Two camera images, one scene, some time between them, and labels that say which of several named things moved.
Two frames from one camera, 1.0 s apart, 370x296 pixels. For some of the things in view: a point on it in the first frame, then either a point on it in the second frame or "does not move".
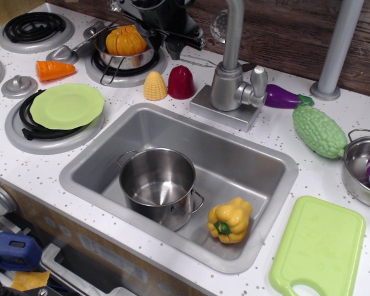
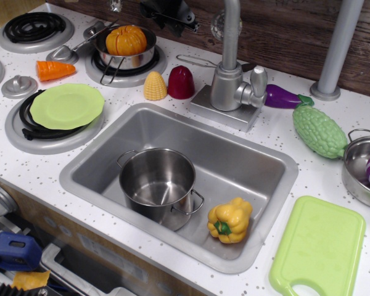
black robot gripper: x=168 y=17 to x=177 y=10
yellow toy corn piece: x=155 y=87 does not move
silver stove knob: x=19 y=87 does not move
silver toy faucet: x=229 y=100 does not move
